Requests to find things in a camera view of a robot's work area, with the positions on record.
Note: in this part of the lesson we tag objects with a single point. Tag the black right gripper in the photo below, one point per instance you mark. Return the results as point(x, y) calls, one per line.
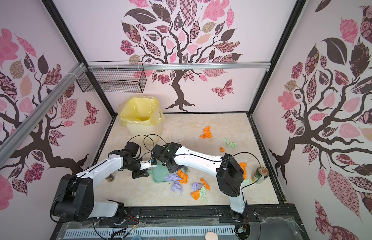
point(173, 170)

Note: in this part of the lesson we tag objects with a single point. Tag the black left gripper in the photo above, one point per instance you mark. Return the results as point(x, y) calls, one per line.
point(141, 173)

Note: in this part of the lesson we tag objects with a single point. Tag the mint green dustpan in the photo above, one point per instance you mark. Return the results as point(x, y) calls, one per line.
point(159, 174)

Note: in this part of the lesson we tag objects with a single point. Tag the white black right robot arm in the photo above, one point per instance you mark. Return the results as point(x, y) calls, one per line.
point(226, 169)

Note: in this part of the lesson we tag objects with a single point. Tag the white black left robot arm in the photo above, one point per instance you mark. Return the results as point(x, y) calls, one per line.
point(75, 199)

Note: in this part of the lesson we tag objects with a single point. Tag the flat orange crumpled paper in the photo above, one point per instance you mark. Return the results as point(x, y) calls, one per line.
point(184, 177)

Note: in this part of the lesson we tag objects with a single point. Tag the large orange crumpled paper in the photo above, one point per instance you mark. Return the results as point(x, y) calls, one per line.
point(206, 133)

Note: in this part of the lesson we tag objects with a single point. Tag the purple paper near can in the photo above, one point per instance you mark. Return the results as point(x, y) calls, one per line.
point(173, 177)

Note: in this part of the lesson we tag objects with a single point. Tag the purple crumpled paper centre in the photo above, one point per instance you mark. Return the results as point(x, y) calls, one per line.
point(176, 186)

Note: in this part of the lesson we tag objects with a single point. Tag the purple paper front cluster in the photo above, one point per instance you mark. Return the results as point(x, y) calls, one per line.
point(196, 186)

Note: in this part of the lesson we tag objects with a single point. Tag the yellow lined trash bin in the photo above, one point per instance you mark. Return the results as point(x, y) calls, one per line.
point(142, 116)

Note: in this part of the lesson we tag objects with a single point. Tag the orange paper front cluster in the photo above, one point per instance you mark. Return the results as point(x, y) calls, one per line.
point(196, 195)

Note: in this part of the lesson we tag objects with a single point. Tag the green paper front cluster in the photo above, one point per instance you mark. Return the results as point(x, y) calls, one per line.
point(203, 192)

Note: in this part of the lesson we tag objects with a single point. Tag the orange paper strip front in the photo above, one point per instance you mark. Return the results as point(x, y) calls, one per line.
point(205, 184)

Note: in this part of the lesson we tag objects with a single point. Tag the green crumpled paper far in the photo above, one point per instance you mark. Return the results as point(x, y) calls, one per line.
point(230, 143)

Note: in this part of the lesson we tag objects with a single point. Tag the orange paper near can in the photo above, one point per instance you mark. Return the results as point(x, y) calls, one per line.
point(243, 165)

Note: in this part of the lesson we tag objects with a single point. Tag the pink round disc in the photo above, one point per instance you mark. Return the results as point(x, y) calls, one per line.
point(211, 236)

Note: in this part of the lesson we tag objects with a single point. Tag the green beverage can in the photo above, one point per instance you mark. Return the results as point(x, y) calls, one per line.
point(260, 175)

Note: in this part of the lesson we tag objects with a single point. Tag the white slotted cable duct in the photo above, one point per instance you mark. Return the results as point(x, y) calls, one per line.
point(148, 232)

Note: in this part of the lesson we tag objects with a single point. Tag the black wire basket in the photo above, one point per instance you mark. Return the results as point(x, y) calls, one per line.
point(113, 77)

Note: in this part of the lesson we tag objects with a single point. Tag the aluminium rail bar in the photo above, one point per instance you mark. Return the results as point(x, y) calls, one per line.
point(27, 126)

